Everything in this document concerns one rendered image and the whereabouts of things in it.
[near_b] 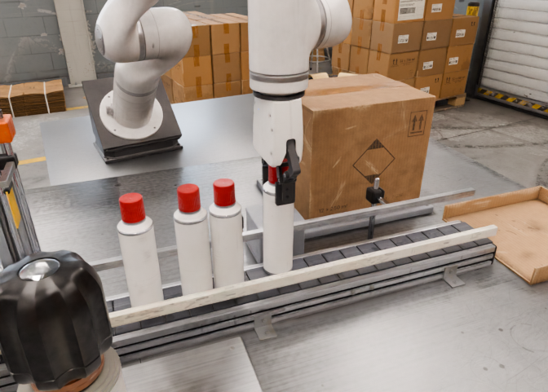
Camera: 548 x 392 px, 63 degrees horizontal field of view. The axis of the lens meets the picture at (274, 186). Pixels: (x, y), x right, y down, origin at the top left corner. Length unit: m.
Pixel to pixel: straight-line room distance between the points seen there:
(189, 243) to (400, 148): 0.56
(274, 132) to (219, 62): 3.50
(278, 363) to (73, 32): 5.55
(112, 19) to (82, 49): 4.95
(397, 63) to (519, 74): 1.44
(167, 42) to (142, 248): 0.63
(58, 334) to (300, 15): 0.45
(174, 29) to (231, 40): 2.96
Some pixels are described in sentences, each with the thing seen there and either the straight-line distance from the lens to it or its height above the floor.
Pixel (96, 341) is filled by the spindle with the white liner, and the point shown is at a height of 1.12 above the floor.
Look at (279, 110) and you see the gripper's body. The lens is 0.62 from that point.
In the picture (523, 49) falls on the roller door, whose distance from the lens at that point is 5.21.
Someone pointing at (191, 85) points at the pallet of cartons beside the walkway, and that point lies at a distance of 4.06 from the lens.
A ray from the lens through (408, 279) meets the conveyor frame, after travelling 0.90.
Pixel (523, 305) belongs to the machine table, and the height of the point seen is 0.83.
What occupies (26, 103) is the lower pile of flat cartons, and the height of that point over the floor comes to 0.12.
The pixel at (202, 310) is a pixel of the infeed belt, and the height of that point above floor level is 0.88.
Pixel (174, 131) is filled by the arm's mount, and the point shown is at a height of 0.89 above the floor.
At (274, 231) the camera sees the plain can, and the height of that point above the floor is 0.99.
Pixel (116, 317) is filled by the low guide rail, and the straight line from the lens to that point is 0.74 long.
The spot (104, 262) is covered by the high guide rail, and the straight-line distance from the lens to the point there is 0.77.
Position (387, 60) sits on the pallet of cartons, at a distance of 4.23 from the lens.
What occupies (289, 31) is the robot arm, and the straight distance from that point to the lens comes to 0.61.
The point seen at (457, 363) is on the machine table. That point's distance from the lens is 0.80.
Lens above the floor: 1.39
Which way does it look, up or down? 27 degrees down
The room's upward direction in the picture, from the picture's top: straight up
